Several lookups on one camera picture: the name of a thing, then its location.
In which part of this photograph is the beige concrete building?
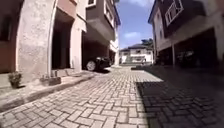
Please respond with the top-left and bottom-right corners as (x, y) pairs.
(0, 0), (122, 84)

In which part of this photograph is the dark car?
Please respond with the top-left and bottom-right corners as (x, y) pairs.
(175, 49), (201, 69)

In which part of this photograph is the brown and white building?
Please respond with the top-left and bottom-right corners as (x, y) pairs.
(147, 0), (224, 69)

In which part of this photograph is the green tree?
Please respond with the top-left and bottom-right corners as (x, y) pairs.
(140, 37), (154, 48)

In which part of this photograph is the small potted plant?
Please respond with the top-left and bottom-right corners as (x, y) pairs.
(7, 71), (23, 89)

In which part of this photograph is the grey brick paved road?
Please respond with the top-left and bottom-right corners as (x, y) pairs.
(0, 65), (224, 128)

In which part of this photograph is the black car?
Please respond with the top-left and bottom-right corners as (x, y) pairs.
(84, 56), (112, 72)

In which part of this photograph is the white house with dark roof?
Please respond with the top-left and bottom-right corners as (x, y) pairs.
(119, 43), (155, 66)

